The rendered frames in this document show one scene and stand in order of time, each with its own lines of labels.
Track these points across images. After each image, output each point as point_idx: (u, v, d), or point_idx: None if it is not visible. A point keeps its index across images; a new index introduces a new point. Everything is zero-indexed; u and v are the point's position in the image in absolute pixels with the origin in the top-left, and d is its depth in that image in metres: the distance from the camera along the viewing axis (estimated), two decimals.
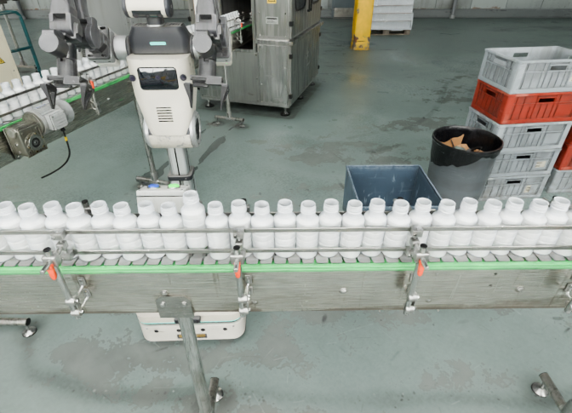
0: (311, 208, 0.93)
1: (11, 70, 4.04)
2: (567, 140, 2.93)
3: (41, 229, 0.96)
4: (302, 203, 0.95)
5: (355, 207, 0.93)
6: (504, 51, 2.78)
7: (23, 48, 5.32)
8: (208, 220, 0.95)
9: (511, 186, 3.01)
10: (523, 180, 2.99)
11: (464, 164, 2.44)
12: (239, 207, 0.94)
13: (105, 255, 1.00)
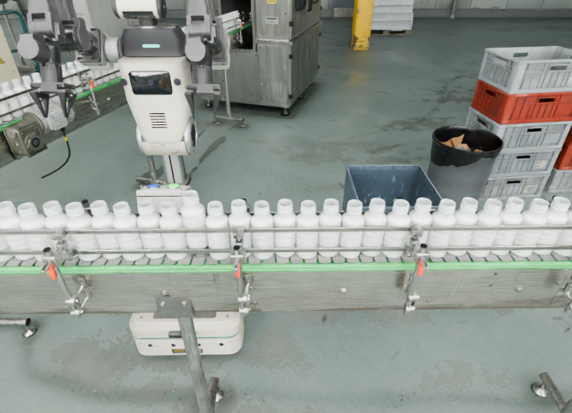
0: (311, 208, 0.93)
1: (11, 70, 4.04)
2: (567, 140, 2.93)
3: (41, 229, 0.96)
4: (302, 203, 0.95)
5: (355, 207, 0.93)
6: (504, 51, 2.78)
7: None
8: (208, 220, 0.95)
9: (511, 186, 3.01)
10: (523, 180, 2.99)
11: (464, 164, 2.44)
12: (239, 207, 0.94)
13: (105, 255, 1.00)
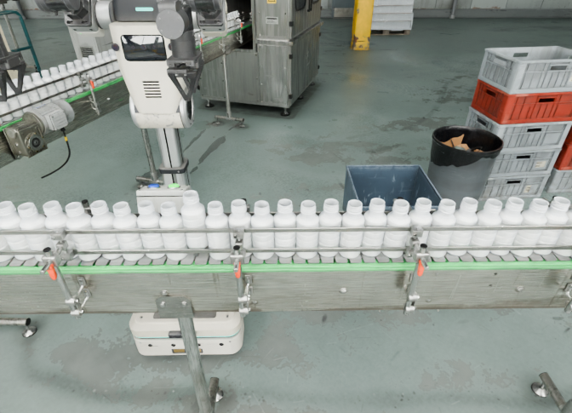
0: (311, 208, 0.93)
1: (11, 70, 4.04)
2: (567, 140, 2.93)
3: (41, 229, 0.96)
4: (302, 203, 0.95)
5: (355, 207, 0.93)
6: (504, 51, 2.78)
7: (23, 48, 5.32)
8: (208, 220, 0.95)
9: (511, 186, 3.01)
10: (523, 180, 2.99)
11: (464, 164, 2.44)
12: (239, 207, 0.94)
13: (105, 255, 1.00)
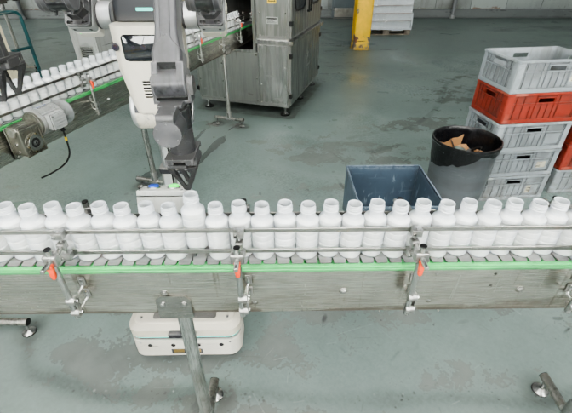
0: (311, 208, 0.93)
1: (11, 70, 4.04)
2: (567, 140, 2.93)
3: (41, 229, 0.96)
4: (302, 203, 0.95)
5: (355, 207, 0.93)
6: (504, 51, 2.78)
7: (23, 48, 5.32)
8: (208, 220, 0.95)
9: (511, 186, 3.01)
10: (523, 180, 2.99)
11: (464, 164, 2.44)
12: (239, 207, 0.94)
13: (105, 255, 1.00)
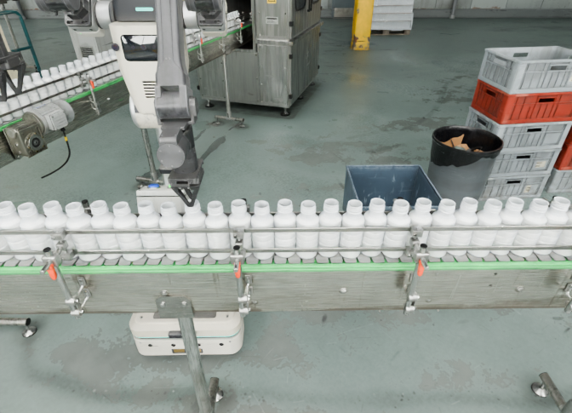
0: (311, 208, 0.93)
1: (11, 70, 4.04)
2: (567, 140, 2.93)
3: (41, 229, 0.96)
4: (302, 203, 0.95)
5: (355, 207, 0.93)
6: (504, 51, 2.78)
7: (23, 48, 5.32)
8: (208, 220, 0.95)
9: (511, 186, 3.01)
10: (523, 180, 2.99)
11: (464, 164, 2.44)
12: (239, 207, 0.94)
13: (105, 255, 1.00)
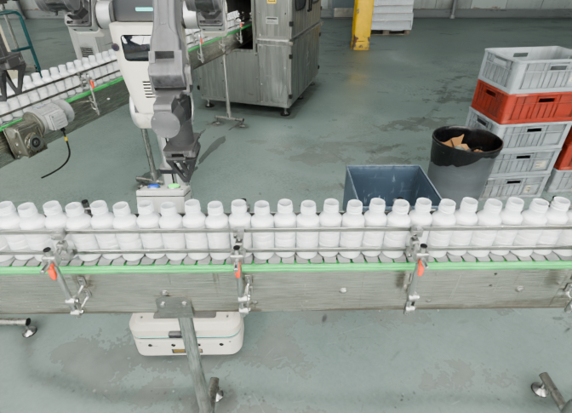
0: (311, 208, 0.93)
1: (11, 70, 4.04)
2: (567, 140, 2.93)
3: (41, 229, 0.96)
4: (302, 203, 0.95)
5: (355, 207, 0.93)
6: (504, 51, 2.78)
7: (23, 48, 5.32)
8: (208, 220, 0.95)
9: (511, 186, 3.01)
10: (523, 180, 2.99)
11: (464, 164, 2.44)
12: (239, 207, 0.94)
13: (105, 255, 1.00)
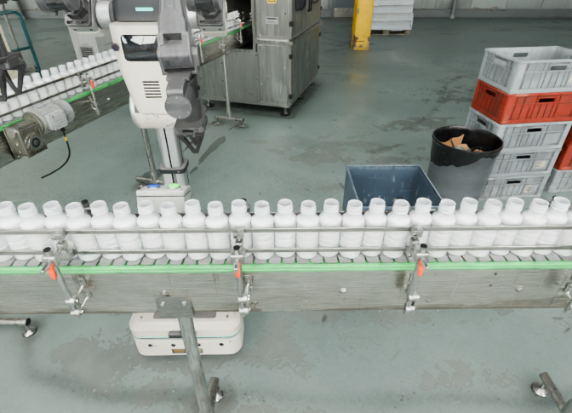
0: (311, 208, 0.93)
1: (11, 70, 4.04)
2: (567, 140, 2.93)
3: (41, 229, 0.96)
4: (302, 203, 0.95)
5: (355, 207, 0.93)
6: (504, 51, 2.78)
7: (23, 48, 5.32)
8: (208, 220, 0.95)
9: (511, 186, 3.01)
10: (523, 180, 2.99)
11: (464, 164, 2.44)
12: (239, 207, 0.94)
13: (105, 255, 1.00)
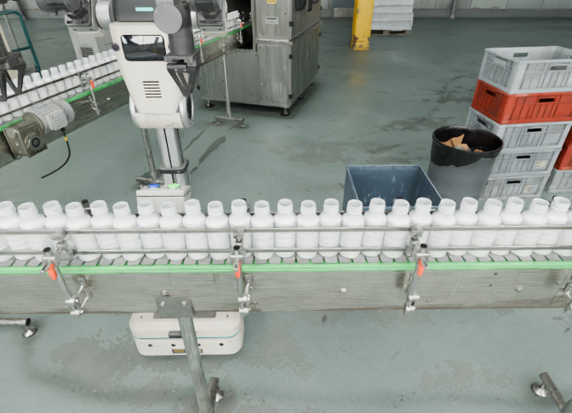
0: (311, 208, 0.93)
1: (11, 70, 4.04)
2: (567, 140, 2.93)
3: (41, 229, 0.96)
4: (302, 203, 0.95)
5: (355, 207, 0.93)
6: (504, 51, 2.78)
7: (23, 48, 5.32)
8: (208, 220, 0.95)
9: (511, 186, 3.01)
10: (523, 180, 2.99)
11: (464, 164, 2.44)
12: (239, 207, 0.94)
13: (105, 255, 1.00)
